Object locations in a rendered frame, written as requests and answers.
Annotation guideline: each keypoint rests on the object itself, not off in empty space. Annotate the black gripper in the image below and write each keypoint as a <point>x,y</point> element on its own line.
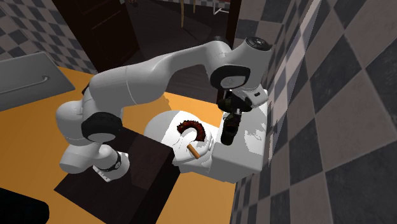
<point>233,104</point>

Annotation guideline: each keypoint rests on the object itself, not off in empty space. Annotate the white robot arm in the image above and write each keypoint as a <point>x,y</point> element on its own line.
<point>139,80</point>

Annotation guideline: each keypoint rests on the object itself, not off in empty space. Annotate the dark robot stand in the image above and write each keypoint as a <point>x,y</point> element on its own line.
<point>145,173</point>

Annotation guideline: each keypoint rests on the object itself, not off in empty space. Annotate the dark brown door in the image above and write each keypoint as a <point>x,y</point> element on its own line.
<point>102,31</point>

